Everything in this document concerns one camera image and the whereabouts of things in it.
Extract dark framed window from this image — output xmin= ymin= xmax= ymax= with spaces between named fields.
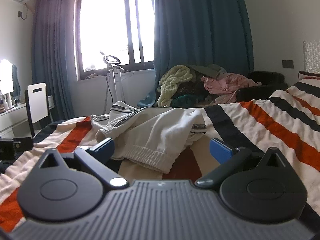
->
xmin=74 ymin=0 xmax=155 ymax=81

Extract teal hanging cloth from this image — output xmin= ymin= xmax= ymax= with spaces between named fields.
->
xmin=11 ymin=64 xmax=21 ymax=98

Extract dark fuzzy garment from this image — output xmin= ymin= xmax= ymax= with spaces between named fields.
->
xmin=176 ymin=76 xmax=213 ymax=99

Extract white patterned headboard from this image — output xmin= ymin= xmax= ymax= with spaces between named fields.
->
xmin=303 ymin=40 xmax=320 ymax=74

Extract grey green garment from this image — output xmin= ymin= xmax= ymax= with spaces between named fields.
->
xmin=187 ymin=64 xmax=227 ymax=79

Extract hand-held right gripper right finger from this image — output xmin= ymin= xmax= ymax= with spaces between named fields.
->
xmin=194 ymin=138 xmax=290 ymax=188

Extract lit vanity mirror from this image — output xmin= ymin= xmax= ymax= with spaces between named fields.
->
xmin=0 ymin=59 xmax=14 ymax=95

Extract yellow knit garment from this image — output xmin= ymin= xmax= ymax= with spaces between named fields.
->
xmin=157 ymin=65 xmax=194 ymax=107

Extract white chair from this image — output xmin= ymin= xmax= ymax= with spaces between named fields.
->
xmin=24 ymin=82 xmax=50 ymax=138

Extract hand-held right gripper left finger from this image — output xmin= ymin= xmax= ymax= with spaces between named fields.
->
xmin=40 ymin=137 xmax=128 ymax=189

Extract group of cosmetic bottles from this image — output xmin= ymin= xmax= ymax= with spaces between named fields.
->
xmin=0 ymin=92 xmax=20 ymax=112

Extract blue curtain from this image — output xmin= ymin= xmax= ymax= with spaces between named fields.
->
xmin=31 ymin=0 xmax=80 ymax=122
xmin=137 ymin=0 xmax=254 ymax=108

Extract white dressing table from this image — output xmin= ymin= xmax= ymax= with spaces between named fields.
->
xmin=0 ymin=95 xmax=54 ymax=134

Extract white sweat pants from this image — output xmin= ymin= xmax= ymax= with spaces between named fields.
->
xmin=90 ymin=101 xmax=207 ymax=174

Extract striped blanket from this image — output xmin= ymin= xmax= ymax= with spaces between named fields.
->
xmin=0 ymin=71 xmax=320 ymax=233

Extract black armchair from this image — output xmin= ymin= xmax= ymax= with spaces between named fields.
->
xmin=235 ymin=71 xmax=288 ymax=103

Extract pink garment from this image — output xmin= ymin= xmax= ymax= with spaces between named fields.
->
xmin=201 ymin=73 xmax=261 ymax=104

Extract white garment steamer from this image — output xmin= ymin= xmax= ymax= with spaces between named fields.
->
xmin=100 ymin=51 xmax=124 ymax=114

